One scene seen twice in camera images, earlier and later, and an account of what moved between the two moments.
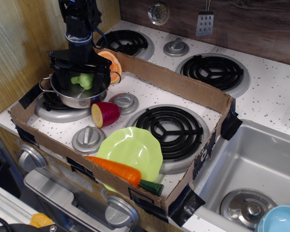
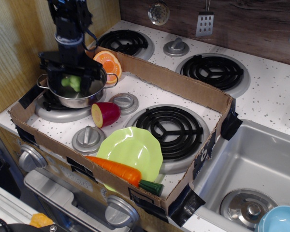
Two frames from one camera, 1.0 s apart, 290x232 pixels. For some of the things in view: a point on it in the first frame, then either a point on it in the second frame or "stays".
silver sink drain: [245, 206] stays
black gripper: [79, 57] to [70, 60]
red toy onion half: [104, 113] stays
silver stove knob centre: [128, 103] stays
